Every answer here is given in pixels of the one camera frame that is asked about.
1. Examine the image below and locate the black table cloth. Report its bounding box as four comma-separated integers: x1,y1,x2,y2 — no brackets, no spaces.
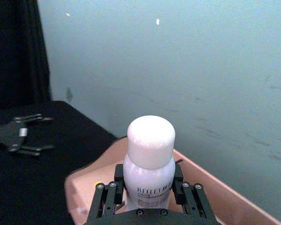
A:
0,100,119,225

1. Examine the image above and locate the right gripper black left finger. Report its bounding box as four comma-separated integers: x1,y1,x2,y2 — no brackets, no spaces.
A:
86,164,125,221

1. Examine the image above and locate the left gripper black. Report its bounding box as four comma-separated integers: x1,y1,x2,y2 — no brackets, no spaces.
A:
0,113,55,157

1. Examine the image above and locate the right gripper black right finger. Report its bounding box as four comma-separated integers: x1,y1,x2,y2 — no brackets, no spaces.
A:
172,163,216,221

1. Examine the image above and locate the black hanging cloth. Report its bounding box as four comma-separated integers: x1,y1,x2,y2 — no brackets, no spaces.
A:
0,0,52,111

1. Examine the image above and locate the white plastic bottle with cap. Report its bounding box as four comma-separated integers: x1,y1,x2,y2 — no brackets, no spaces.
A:
122,115,176,210

